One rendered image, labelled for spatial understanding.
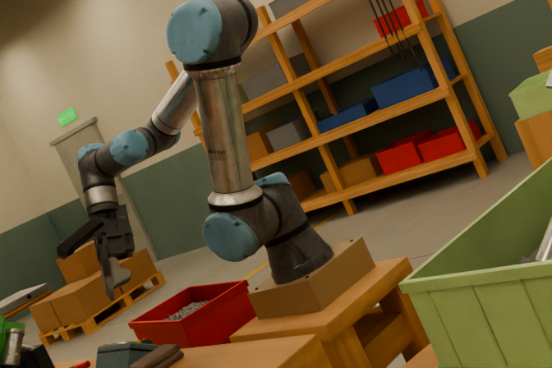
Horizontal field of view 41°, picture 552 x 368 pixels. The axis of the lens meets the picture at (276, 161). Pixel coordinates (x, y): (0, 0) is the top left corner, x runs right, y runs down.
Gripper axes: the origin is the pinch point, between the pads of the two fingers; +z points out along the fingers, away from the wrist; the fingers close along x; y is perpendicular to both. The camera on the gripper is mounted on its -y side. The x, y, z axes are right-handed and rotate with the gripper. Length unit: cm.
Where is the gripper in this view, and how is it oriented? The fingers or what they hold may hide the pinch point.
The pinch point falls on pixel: (108, 295)
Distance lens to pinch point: 169.3
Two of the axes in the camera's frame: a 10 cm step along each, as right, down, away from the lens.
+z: 2.5, 9.1, -3.4
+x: -2.3, 3.9, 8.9
